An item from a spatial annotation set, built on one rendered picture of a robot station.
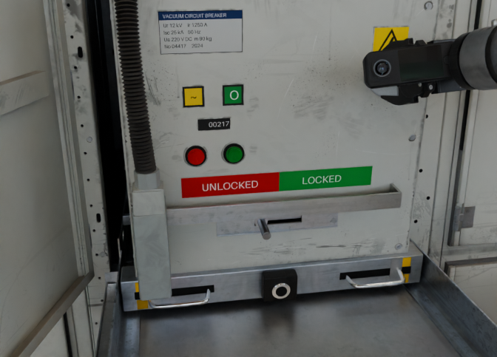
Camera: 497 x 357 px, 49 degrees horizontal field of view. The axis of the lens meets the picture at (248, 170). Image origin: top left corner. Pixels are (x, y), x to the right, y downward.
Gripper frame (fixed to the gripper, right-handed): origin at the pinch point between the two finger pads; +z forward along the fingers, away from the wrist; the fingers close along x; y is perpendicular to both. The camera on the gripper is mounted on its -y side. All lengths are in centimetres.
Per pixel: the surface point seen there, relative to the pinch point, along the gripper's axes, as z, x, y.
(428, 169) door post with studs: 13.8, -18.4, 23.3
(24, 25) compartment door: 20, 14, -46
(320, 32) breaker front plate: 0.7, 7.6, -6.8
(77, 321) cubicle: 40, -39, -44
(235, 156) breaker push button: 9.3, -9.5, -19.4
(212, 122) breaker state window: 9.2, -3.7, -22.5
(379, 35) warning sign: -1.6, 6.3, 2.0
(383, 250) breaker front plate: 9.4, -30.6, 7.1
